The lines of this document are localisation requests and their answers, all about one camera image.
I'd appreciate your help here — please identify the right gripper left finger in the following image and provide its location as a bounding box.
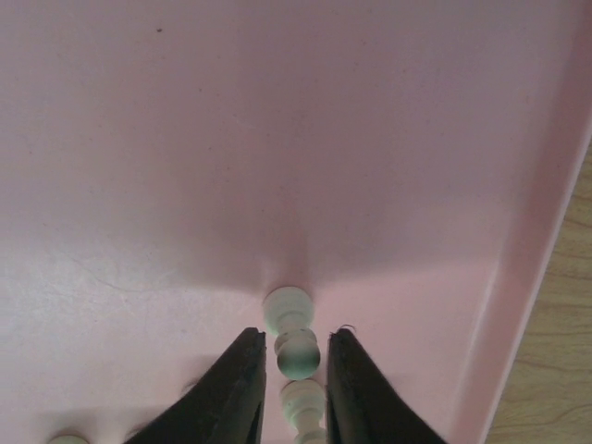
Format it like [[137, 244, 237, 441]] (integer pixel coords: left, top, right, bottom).
[[128, 327, 266, 444]]

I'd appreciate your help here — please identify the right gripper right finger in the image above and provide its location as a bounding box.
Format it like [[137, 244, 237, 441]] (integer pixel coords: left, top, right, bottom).
[[326, 328, 445, 444]]

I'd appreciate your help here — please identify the white chess pawn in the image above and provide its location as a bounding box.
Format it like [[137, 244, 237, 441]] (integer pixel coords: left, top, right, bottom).
[[263, 287, 321, 380], [280, 379, 327, 444]]

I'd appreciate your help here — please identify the white chess piece in tray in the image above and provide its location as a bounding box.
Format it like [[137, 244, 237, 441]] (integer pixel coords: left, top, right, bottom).
[[47, 433, 89, 444]]

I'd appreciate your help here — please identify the pink plastic tray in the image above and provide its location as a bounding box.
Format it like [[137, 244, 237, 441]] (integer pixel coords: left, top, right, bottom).
[[1, 1, 591, 443]]

